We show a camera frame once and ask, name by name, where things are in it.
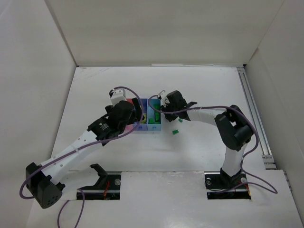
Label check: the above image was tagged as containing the green lego plate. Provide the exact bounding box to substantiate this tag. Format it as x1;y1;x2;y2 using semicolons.
153;104;160;110

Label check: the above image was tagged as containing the lime green lego brick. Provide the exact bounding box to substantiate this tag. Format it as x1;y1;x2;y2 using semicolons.
141;113;147;124

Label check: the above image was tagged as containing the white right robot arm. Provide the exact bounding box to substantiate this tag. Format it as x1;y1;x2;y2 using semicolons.
158;90;253;184

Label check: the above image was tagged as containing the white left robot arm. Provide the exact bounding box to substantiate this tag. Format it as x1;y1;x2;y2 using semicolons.
22;96;143;209

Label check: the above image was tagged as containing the pink plastic bin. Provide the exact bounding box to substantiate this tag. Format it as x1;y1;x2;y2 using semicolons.
125;98;137;131

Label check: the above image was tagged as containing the light blue plastic bin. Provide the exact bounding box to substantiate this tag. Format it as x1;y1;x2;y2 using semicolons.
147;99;162;131

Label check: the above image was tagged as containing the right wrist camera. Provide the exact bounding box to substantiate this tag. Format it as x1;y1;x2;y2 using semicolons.
158;90;166;99

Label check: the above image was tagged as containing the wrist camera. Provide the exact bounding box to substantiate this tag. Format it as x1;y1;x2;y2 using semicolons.
158;90;166;99
109;88;126;106

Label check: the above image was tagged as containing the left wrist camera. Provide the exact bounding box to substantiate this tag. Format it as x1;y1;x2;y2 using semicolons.
109;88;126;106

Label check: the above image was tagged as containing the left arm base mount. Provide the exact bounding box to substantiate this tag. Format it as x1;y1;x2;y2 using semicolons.
80;164;122;201

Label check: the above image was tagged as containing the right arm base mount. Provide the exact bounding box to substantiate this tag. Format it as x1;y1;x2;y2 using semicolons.
204;172;251;200

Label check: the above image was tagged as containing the aluminium rail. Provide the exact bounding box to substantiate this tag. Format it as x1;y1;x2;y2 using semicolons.
237;67;277;170

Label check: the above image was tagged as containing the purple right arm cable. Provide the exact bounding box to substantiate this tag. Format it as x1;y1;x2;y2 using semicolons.
148;95;278;194

